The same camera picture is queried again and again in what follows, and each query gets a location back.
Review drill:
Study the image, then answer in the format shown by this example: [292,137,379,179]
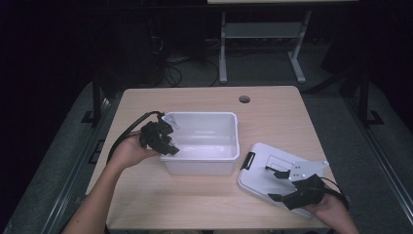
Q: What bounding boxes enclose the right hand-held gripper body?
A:
[282,160,330,212]

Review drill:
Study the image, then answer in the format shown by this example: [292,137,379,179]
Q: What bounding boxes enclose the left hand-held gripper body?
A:
[139,113,180,154]

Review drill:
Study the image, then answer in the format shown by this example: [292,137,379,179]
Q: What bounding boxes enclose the white box lid black latches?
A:
[236,141,331,221]

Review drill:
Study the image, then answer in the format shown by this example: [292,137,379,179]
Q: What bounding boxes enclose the white plastic storage box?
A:
[159,111,242,176]

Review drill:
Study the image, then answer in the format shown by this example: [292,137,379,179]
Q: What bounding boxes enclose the person's left hand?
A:
[108,131,161,171]

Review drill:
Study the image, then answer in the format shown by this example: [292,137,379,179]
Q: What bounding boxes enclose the person's right hand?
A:
[304,192,360,234]

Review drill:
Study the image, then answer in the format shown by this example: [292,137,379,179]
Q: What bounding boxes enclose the black metal stand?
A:
[357,69,385,127]
[80,74,105,125]

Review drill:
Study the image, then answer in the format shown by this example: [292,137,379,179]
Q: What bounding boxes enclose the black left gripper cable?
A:
[105,110,166,165]

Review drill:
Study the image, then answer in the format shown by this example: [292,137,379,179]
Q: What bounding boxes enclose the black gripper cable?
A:
[320,176,351,212]
[105,110,166,165]

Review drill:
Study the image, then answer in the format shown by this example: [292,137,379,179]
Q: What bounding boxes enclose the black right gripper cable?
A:
[320,176,351,212]

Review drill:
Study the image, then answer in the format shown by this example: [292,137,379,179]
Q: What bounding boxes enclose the tangle of black cables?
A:
[147,16,222,88]

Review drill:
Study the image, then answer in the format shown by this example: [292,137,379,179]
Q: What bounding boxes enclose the grey metal floor rail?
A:
[343,97,413,226]
[40,96,123,234]

